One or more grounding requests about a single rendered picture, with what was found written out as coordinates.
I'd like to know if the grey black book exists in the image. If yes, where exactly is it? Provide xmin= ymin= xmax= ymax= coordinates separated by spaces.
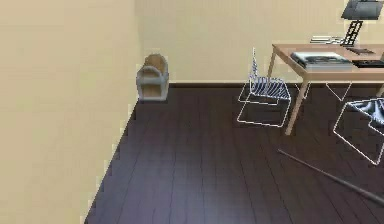
xmin=290 ymin=51 xmax=355 ymax=72

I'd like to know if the light wooden table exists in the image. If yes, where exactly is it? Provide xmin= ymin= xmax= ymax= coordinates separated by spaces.
xmin=266 ymin=42 xmax=384 ymax=136

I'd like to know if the white grey striped flat object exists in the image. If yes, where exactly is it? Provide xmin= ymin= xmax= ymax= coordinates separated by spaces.
xmin=309 ymin=34 xmax=345 ymax=45

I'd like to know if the dark grey long rod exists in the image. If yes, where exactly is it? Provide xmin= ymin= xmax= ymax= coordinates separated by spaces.
xmin=276 ymin=148 xmax=384 ymax=206

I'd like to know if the dark flat remote control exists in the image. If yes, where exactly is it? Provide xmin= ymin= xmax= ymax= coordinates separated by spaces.
xmin=345 ymin=47 xmax=377 ymax=56

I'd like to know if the black flat laptop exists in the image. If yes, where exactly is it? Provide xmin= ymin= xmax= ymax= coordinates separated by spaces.
xmin=352 ymin=58 xmax=384 ymax=69

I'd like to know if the dark grey desk lamp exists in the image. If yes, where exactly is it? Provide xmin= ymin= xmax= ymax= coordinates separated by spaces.
xmin=339 ymin=0 xmax=384 ymax=48

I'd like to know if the white wire chair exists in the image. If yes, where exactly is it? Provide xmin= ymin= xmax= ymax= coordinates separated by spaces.
xmin=236 ymin=46 xmax=293 ymax=129
xmin=332 ymin=97 xmax=384 ymax=167
xmin=324 ymin=81 xmax=353 ymax=102

